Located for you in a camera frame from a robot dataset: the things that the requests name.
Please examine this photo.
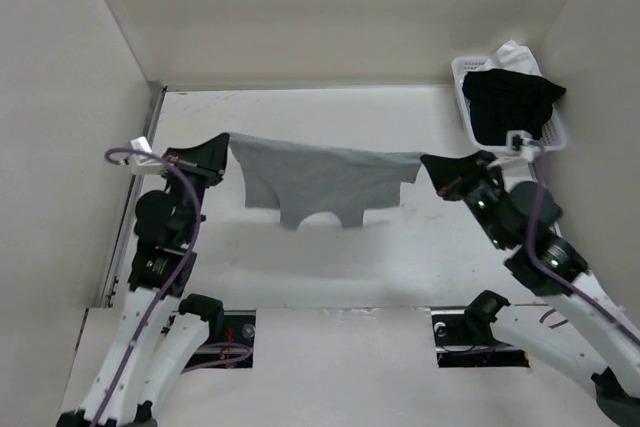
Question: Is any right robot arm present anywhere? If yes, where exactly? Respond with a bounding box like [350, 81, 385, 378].
[421, 151, 639, 426]

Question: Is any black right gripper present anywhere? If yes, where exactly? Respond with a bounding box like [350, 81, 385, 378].
[420, 148, 510, 248]

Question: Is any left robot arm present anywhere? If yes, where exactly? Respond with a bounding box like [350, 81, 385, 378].
[57, 133, 229, 426]

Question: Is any white plastic laundry basket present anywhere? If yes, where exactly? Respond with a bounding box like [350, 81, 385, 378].
[451, 56, 567, 154]

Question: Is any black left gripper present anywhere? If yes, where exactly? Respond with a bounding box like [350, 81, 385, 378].
[161, 133, 231, 242]

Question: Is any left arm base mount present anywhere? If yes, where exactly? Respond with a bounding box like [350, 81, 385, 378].
[194, 310, 256, 362]

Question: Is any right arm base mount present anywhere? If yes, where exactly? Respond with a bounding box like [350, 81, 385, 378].
[431, 308, 530, 369]

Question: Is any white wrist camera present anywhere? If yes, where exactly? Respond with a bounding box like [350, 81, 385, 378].
[119, 136, 165, 176]
[489, 130, 545, 170]

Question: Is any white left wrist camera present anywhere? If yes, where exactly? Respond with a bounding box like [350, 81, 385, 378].
[119, 136, 165, 176]

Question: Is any grey tank top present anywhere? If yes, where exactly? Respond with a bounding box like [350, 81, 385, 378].
[229, 133, 422, 231]

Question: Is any white tank top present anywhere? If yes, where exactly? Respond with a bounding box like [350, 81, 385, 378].
[480, 40, 542, 77]

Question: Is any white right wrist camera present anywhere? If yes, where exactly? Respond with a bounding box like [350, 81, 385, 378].
[489, 130, 545, 170]

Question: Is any black tank top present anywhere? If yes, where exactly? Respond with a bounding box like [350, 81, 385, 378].
[462, 69, 566, 146]

